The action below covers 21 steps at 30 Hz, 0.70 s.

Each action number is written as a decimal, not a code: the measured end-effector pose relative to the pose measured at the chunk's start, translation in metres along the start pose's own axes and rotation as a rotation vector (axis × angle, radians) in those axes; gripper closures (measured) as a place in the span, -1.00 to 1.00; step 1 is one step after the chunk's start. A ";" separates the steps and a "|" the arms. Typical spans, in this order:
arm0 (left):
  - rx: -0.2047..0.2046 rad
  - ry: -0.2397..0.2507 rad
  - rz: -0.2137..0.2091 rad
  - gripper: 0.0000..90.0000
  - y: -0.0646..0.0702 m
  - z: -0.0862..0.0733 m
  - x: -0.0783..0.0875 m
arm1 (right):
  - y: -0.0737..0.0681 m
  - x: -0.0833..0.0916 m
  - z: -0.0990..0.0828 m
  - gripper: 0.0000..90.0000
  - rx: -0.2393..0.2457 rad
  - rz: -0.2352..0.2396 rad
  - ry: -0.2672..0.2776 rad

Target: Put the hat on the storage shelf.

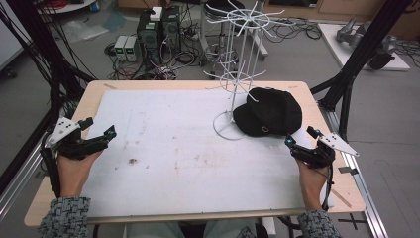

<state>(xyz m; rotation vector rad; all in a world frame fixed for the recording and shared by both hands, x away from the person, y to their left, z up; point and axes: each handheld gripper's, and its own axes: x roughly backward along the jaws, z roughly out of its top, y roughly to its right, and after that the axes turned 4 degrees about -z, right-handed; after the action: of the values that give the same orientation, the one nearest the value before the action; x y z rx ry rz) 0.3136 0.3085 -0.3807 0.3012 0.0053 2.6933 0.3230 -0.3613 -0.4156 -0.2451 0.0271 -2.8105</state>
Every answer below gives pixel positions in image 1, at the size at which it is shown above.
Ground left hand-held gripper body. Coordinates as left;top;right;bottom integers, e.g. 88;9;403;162
44;116;110;162

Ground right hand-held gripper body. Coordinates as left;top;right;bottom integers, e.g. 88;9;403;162
290;132;361;170

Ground black cap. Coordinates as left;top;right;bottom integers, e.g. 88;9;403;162
232;86;303;138

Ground white wire display rack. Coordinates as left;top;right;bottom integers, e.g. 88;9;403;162
202;0;297;142

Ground person's left hand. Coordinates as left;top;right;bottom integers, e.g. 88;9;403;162
57;150;104;199

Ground person's right hand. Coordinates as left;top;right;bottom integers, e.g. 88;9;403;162
295;159;331;211

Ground wooden table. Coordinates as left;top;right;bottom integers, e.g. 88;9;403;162
23;79;368;229

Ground grey power supply unit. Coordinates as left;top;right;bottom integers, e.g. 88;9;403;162
124;35;140;63
113;35;129;62

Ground white table mat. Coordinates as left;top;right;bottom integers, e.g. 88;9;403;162
80;88;335;219

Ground white board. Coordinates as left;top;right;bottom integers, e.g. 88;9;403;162
318;22;412;72

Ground black computer tower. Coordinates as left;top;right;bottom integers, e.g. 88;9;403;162
136;8;164;65
161;5;182;56

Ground grey robot device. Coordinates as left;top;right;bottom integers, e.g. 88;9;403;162
335;17;397;71

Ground person's legs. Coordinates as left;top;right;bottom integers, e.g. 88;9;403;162
126;218;258;238

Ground white box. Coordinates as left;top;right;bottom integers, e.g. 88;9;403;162
149;6;164;23

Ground black round stool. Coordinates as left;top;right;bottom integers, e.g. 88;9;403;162
201;0;248;66

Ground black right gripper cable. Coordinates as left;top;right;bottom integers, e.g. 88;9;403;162
276;164;335;231

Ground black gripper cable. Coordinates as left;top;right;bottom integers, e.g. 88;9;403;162
276;164;335;231
39;144;62;199

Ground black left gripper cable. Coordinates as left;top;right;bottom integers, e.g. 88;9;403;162
39;144;62;199

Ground aluminium rail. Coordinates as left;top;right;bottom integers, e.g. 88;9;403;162
318;101;390;238
0;138;52;223

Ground tangle of floor cables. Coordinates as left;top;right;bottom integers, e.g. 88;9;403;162
103;39;206;81

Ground black metal frame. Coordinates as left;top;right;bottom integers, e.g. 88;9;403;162
309;0;414;143
0;0;97;196

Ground black floor cables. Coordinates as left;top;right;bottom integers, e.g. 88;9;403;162
263;16;324;44

